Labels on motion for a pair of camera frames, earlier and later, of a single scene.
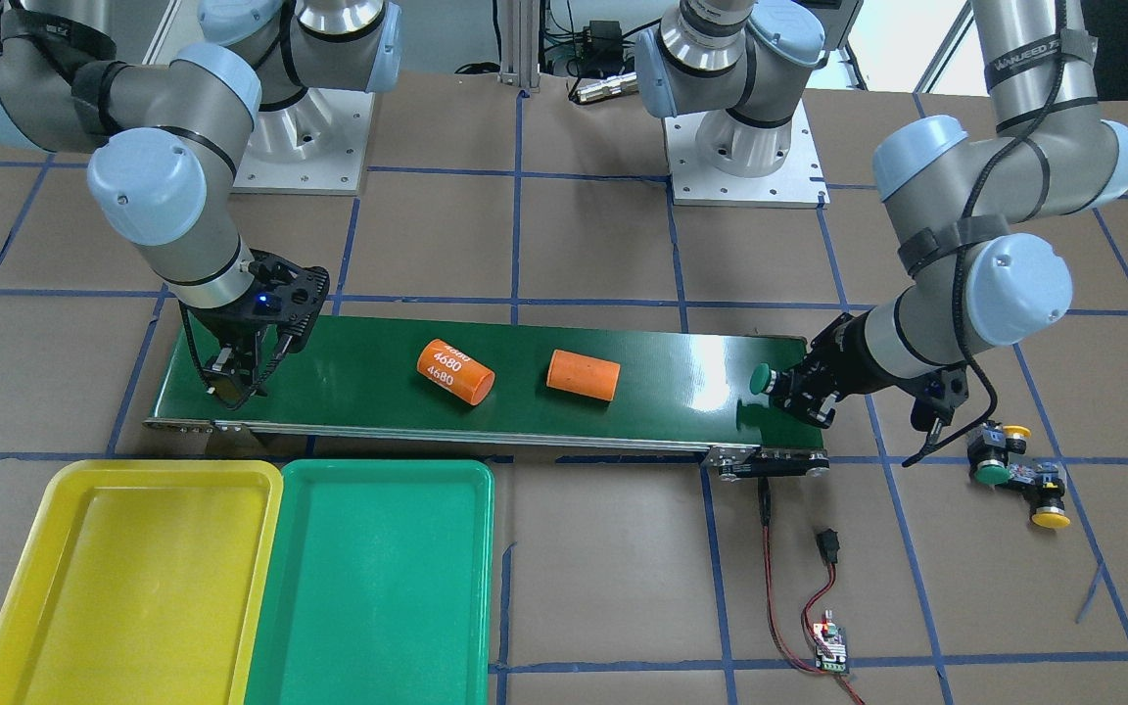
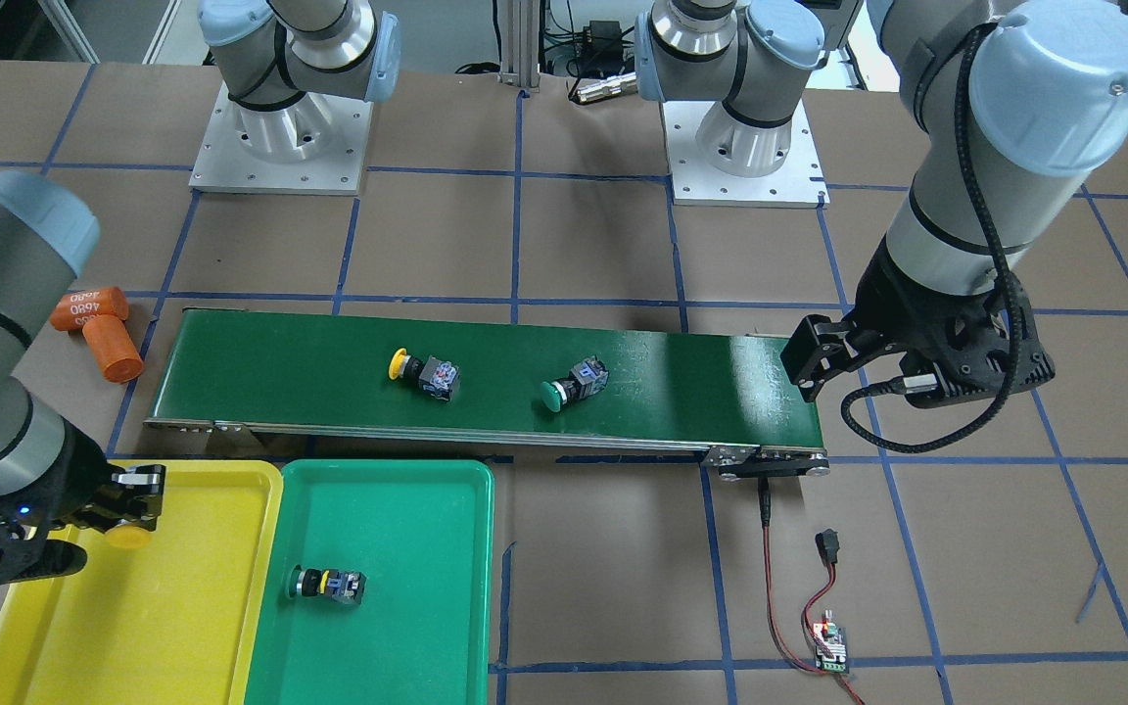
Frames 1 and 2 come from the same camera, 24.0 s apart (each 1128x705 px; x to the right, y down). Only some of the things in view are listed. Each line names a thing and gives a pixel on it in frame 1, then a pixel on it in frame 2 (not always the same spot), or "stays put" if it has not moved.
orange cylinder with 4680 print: [456, 371] to [72, 310]
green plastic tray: [380, 585] stays put
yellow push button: [1051, 513] to [437, 378]
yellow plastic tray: [137, 583] stays put
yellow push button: [1017, 431] to [128, 537]
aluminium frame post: [519, 44] stays put
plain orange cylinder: [583, 374] to [117, 352]
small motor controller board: [834, 636] stays put
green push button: [987, 456] to [587, 378]
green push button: [762, 379] to [342, 587]
